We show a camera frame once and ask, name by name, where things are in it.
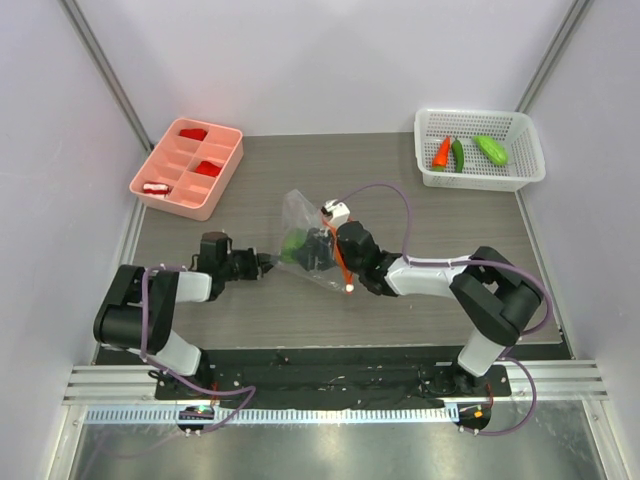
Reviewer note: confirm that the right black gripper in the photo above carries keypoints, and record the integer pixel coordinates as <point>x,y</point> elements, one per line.
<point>314,248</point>

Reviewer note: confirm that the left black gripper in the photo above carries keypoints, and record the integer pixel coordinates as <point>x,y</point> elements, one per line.
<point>250,256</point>

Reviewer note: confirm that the clear orange zip top bag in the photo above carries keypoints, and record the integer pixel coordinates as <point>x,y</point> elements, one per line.
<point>298,212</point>

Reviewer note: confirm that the green fake pepper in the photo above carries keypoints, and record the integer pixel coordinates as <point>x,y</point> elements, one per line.
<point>293,240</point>

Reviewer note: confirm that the orange fake carrot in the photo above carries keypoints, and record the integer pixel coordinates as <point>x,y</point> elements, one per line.
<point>440,160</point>

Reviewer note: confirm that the dark green fake chili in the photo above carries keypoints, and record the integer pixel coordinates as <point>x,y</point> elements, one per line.
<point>458,154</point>

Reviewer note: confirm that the green fake pea pod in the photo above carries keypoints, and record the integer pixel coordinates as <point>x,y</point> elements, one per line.
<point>493,150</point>

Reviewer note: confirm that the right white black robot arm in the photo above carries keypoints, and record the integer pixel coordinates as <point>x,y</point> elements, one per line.
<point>499,299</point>

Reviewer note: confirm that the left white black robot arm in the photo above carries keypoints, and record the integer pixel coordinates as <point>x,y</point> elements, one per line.
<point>137,312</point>

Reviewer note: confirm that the red fake food middle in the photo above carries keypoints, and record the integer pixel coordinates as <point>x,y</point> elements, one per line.
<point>209,169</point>

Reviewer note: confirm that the red white fake food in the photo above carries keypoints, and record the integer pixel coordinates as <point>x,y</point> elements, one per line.
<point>156,189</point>

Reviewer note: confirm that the red fake food top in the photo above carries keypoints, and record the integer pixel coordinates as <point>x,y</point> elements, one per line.
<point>197,134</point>

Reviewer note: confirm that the pink compartment tray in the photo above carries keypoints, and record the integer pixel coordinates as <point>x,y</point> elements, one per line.
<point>173,161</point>

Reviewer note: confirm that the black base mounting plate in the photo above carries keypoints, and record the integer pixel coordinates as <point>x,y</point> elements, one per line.
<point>359,378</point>

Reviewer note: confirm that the white perforated plastic basket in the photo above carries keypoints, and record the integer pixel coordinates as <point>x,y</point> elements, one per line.
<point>513,130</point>

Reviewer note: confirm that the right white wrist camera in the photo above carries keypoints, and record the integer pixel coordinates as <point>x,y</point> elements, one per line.
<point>335,213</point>

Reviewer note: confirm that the white slotted cable duct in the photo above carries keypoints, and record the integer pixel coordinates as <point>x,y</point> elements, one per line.
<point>203,415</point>

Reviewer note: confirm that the aluminium frame rail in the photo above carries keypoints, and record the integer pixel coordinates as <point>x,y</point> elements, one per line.
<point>547,380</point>

